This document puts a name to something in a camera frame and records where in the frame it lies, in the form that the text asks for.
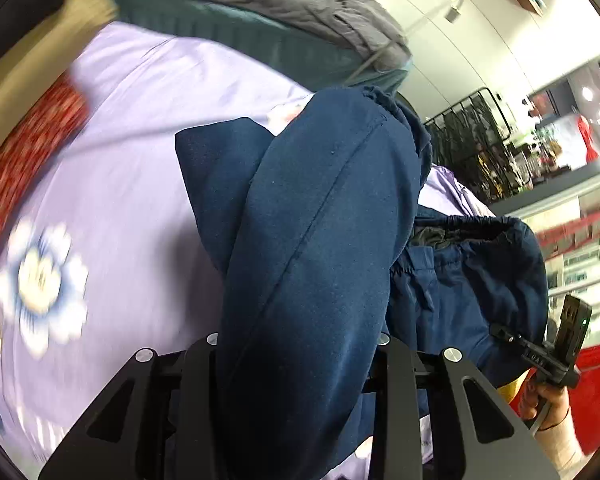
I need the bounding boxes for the black metal rack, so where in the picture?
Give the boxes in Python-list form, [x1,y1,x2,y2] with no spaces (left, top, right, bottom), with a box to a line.
[422,87,533,206]

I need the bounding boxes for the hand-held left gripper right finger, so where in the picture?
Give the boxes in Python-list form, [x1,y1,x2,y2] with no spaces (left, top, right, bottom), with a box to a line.
[370,332,561,480]

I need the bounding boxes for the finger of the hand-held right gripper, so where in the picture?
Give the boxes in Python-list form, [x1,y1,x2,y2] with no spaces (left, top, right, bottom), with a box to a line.
[489,322,530,358]

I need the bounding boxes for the bright red cloth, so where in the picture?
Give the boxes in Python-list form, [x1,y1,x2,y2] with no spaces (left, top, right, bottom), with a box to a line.
[510,342,600,457]

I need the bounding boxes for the glass display counter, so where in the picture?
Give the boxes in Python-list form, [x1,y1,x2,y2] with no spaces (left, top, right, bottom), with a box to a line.
[490,170,600,311]

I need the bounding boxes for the red floral cloth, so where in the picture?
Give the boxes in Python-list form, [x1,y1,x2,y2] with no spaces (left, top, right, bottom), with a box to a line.
[0,72,91,271]

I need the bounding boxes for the red dress mannequin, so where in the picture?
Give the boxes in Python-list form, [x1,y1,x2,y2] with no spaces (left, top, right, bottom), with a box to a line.
[575,112,600,163]

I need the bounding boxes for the tan rolled cloth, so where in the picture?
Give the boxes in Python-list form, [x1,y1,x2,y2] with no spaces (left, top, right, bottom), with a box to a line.
[0,0,118,171]

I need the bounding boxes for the person's right hand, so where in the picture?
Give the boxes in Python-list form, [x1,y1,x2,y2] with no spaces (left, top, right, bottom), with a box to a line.
[520,370,575,432]

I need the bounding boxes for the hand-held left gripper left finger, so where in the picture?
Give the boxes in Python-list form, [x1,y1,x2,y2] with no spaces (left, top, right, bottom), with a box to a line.
[37,332,222,480]

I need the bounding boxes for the black quilted cloth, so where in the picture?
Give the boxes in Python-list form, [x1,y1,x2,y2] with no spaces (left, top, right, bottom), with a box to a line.
[0,0,88,81]

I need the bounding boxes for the teal blue padded jacket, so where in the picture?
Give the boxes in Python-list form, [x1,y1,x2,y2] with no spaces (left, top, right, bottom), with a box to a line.
[102,0,411,98]

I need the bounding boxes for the person's right forearm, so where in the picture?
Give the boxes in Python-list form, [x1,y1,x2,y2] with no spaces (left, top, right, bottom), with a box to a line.
[534,406,590,472]

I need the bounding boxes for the purple flower printed bed sheet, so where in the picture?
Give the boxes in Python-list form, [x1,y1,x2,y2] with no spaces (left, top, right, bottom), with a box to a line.
[0,22,496,480]

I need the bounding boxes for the navy blue sweatpants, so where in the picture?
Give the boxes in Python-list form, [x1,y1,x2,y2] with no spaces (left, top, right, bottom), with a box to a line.
[174,85,551,480]

